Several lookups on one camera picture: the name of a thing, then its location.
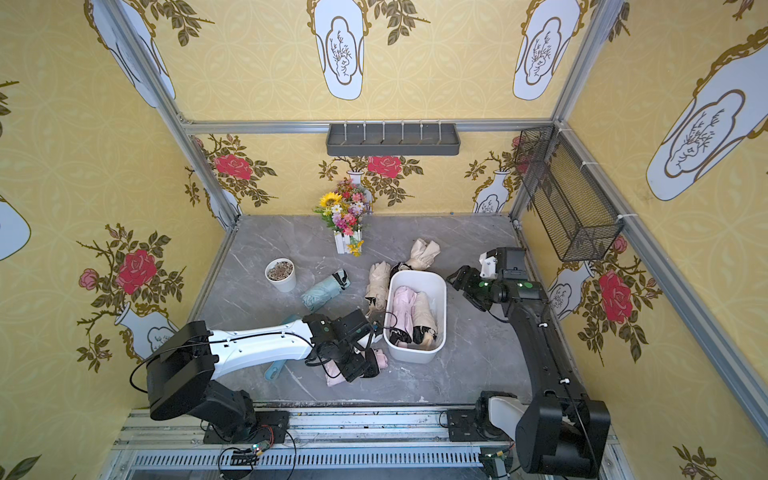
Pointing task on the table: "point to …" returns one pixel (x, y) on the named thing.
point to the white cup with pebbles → (281, 274)
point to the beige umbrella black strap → (424, 330)
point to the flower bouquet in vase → (346, 209)
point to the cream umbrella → (379, 280)
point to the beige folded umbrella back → (422, 255)
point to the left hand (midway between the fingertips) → (350, 354)
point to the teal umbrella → (326, 290)
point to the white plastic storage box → (434, 285)
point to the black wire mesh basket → (575, 213)
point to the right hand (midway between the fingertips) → (462, 282)
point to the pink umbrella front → (376, 359)
